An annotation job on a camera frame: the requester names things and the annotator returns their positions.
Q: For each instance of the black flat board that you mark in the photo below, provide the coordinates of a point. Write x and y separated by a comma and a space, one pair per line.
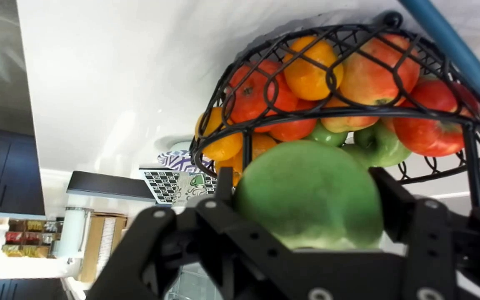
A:
109, 185

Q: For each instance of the brown cardboard box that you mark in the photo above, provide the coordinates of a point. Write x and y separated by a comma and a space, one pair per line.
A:
104, 243

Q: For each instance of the white canister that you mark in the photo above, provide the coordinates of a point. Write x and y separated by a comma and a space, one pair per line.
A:
74, 233

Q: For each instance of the yellow-red apple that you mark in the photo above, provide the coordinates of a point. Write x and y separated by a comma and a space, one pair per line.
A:
349, 120
376, 68

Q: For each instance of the large green apple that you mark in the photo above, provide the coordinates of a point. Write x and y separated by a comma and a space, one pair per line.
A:
326, 135

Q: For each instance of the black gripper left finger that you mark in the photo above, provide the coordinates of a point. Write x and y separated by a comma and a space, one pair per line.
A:
196, 233

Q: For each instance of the patterned white bowl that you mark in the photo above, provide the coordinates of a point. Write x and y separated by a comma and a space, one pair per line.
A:
171, 176

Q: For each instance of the dark red apple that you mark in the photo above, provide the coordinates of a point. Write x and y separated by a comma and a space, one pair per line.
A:
432, 118

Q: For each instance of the glass spice jar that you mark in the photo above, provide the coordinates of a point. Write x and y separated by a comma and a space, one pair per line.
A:
26, 250
32, 225
29, 236

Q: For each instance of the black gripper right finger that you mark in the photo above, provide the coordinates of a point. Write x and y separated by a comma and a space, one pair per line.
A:
446, 243

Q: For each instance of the plain green apple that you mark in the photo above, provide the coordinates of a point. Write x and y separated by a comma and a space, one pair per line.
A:
309, 191

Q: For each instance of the small green apple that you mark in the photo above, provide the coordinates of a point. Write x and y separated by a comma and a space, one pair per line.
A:
382, 145

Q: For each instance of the orange fruit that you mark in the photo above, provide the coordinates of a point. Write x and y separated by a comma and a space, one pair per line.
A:
312, 68
221, 138
257, 146

